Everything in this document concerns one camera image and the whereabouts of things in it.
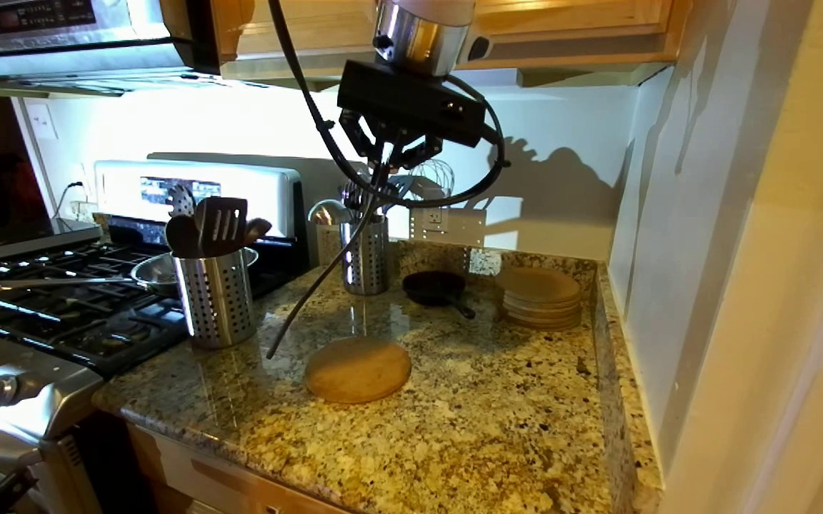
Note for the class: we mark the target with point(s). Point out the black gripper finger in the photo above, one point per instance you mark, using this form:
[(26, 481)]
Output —
[(419, 160), (354, 133)]

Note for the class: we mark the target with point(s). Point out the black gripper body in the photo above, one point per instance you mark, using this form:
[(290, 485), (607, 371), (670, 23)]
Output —
[(399, 133)]

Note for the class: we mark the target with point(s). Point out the perforated steel utensil holder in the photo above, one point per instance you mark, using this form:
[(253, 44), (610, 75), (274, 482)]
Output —
[(216, 301)]

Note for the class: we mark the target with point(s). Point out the clear glass jar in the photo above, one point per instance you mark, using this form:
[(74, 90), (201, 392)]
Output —
[(327, 238)]

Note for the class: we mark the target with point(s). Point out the small black skillet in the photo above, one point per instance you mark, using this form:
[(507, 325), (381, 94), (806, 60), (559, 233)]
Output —
[(431, 287)]

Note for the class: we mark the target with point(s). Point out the brown wooden spoon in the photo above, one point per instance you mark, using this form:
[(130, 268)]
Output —
[(257, 233)]

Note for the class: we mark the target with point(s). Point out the black slotted turner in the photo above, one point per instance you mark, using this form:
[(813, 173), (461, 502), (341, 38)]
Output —
[(221, 225)]

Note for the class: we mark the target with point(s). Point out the stack of round wooden coasters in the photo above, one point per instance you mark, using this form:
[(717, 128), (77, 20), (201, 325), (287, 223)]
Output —
[(541, 298)]

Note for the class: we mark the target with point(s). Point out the dark metal spoon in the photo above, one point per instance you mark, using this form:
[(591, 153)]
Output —
[(181, 235)]

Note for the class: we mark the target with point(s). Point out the wooden upper cabinet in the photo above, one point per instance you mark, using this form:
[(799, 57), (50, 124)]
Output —
[(571, 23)]

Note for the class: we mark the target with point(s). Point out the wooden cabinet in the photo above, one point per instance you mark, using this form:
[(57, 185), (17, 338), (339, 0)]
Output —
[(571, 23), (211, 481)]

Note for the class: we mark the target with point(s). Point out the steel frying pan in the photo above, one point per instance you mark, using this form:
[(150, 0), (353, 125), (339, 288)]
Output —
[(150, 273)]

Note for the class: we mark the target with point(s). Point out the stainless steel microwave hood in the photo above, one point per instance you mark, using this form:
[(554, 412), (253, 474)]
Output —
[(57, 38)]

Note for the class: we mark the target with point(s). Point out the stainless steel gas stove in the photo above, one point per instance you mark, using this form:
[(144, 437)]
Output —
[(50, 314)]

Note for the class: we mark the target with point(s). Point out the wooden lower cabinet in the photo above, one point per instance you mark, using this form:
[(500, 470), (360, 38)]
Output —
[(211, 481)]

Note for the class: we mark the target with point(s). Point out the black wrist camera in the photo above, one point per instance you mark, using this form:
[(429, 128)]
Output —
[(411, 94)]

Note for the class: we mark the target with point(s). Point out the white wall outlet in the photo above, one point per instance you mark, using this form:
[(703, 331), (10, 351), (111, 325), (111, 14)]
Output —
[(484, 260)]

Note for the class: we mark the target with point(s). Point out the white wall switch plate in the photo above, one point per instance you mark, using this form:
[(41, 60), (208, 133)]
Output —
[(41, 120)]

